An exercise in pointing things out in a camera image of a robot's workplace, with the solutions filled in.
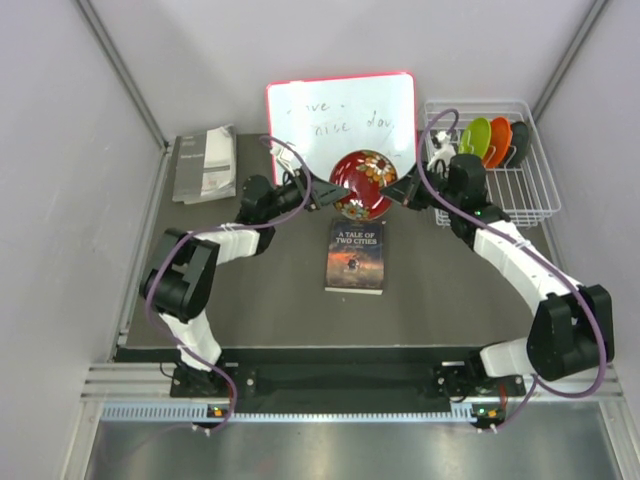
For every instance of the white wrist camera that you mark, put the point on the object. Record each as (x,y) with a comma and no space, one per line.
(443,153)
(284,159)

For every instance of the grey white manual booklet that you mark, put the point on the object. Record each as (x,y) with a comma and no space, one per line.
(205,166)

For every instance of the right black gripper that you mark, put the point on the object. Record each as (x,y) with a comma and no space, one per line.
(406,191)

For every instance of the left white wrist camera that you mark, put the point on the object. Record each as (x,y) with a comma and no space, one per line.
(284,159)

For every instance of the orange plate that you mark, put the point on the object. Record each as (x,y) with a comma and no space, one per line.
(500,141)

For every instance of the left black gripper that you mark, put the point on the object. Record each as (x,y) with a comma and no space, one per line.
(320,193)

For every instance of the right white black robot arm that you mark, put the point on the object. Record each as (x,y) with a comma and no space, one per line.
(572,327)

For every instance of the A Tale of Two Cities book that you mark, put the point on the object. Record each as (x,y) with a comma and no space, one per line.
(355,259)

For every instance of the lime green plate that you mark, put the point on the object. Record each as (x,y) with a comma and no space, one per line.
(476,138)

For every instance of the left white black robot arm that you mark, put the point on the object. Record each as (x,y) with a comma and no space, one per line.
(178,279)

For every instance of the white wire dish rack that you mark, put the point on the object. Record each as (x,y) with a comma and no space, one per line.
(528,194)

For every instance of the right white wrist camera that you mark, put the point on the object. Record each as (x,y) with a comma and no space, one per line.
(443,153)

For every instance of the red framed whiteboard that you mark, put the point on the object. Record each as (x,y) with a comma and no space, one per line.
(326,119)

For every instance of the red floral plate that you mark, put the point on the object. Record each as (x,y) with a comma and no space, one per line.
(364,173)

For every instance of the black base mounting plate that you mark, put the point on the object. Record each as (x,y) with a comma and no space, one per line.
(431,371)

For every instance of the dark teal plate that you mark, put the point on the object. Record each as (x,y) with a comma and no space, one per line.
(519,146)

